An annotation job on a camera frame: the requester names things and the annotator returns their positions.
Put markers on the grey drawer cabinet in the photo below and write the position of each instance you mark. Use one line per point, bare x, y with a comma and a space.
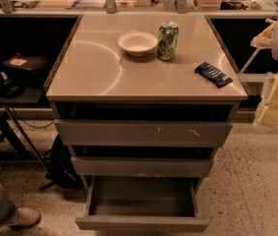
95, 69

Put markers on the top grey drawer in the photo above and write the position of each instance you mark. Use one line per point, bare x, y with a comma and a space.
146, 125

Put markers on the grey drawer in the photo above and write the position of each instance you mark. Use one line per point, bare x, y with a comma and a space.
143, 161
146, 125

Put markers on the middle grey drawer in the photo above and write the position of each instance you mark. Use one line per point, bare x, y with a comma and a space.
143, 161

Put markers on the open bottom drawer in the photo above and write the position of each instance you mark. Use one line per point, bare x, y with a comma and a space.
142, 204

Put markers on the white paper bowl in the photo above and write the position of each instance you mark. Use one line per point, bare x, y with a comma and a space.
137, 43

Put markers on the green soda can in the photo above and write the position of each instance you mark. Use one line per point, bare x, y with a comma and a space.
167, 41

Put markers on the dark blue snack packet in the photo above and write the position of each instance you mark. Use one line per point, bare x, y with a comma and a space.
213, 75

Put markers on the black backpack on floor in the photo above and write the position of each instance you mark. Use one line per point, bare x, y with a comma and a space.
61, 170

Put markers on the black bag with label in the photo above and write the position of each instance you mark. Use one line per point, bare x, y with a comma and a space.
20, 66

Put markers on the black headphones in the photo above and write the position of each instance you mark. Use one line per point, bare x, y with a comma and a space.
9, 88

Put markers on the tan work boot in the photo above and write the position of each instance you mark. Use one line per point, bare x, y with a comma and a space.
23, 217

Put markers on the white-handled stick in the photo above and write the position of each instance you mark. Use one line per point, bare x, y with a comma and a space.
253, 58

